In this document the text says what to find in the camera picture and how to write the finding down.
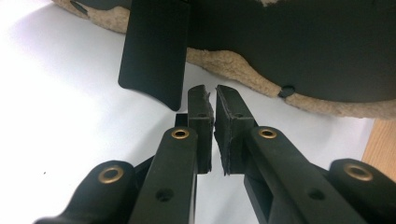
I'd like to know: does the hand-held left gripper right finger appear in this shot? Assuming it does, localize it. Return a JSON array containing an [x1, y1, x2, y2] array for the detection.
[[214, 84, 369, 224]]

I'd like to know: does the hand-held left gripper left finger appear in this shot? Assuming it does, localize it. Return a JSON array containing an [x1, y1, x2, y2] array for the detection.
[[128, 84, 216, 224]]

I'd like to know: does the white table sheet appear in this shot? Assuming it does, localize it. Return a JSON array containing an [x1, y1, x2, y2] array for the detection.
[[0, 0, 375, 224]]

